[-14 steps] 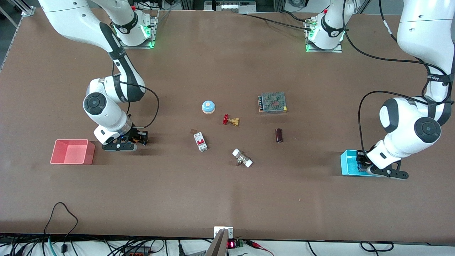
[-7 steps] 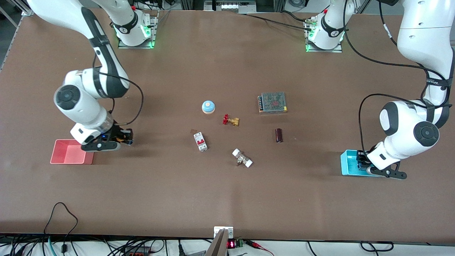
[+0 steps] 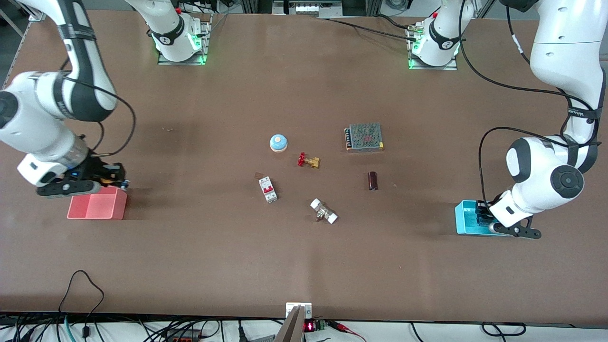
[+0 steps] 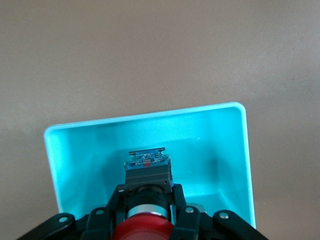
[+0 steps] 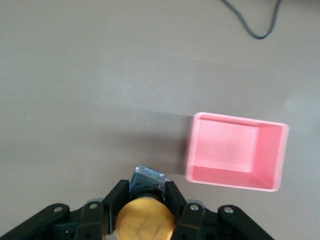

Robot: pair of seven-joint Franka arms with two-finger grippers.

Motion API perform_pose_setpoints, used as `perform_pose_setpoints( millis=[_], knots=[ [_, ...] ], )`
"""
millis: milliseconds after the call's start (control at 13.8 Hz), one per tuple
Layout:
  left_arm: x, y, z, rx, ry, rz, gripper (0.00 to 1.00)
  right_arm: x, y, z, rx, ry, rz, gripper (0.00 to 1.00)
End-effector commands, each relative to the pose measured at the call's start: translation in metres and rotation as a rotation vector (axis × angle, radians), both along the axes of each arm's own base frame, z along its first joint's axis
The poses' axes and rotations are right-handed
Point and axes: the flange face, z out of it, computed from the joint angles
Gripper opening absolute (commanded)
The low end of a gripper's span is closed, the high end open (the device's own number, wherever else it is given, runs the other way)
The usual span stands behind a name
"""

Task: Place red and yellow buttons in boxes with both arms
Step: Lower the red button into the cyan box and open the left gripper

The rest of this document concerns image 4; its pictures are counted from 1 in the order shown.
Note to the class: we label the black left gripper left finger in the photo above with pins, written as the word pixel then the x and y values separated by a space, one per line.
pixel 100 222

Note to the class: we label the cyan plastic box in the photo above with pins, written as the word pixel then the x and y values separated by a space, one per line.
pixel 200 150

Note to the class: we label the red mushroom push button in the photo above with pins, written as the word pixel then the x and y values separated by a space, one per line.
pixel 147 225

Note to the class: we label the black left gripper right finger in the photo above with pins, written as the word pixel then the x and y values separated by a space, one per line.
pixel 190 222

